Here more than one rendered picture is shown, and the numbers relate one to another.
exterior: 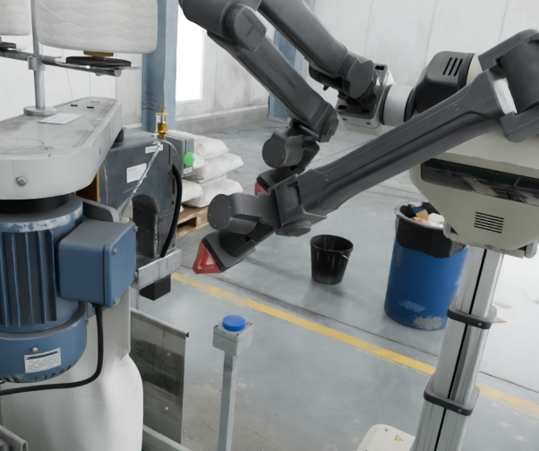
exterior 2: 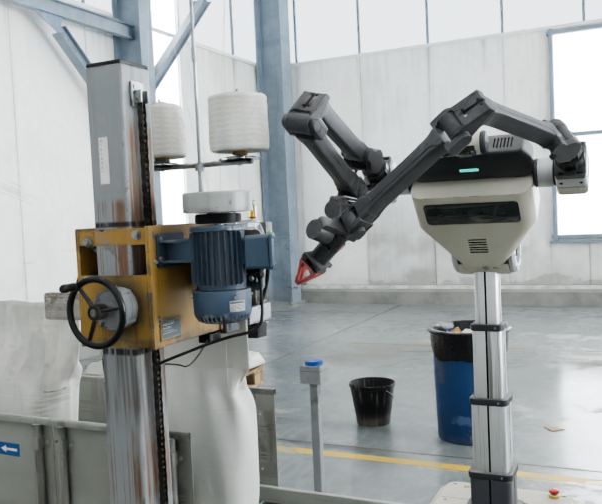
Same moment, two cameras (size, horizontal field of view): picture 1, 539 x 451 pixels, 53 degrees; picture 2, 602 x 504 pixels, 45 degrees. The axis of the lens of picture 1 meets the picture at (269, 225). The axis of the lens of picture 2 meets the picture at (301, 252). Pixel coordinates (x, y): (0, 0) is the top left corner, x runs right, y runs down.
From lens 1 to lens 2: 125 cm
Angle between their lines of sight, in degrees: 18
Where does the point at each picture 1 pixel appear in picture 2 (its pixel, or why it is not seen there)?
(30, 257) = (230, 245)
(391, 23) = not seen: hidden behind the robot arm
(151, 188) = not seen: hidden behind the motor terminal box
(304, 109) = (347, 179)
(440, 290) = not seen: hidden behind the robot
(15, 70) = not seen: outside the picture
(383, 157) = (396, 178)
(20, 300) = (226, 269)
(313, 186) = (363, 205)
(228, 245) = (318, 256)
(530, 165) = (486, 194)
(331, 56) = (357, 148)
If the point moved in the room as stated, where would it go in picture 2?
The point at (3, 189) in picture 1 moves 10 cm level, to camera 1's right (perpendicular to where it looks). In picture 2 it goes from (223, 206) to (263, 204)
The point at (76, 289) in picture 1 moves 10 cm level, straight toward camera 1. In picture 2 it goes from (254, 261) to (268, 262)
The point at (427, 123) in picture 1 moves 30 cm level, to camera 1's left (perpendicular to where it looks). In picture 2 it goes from (413, 156) to (299, 161)
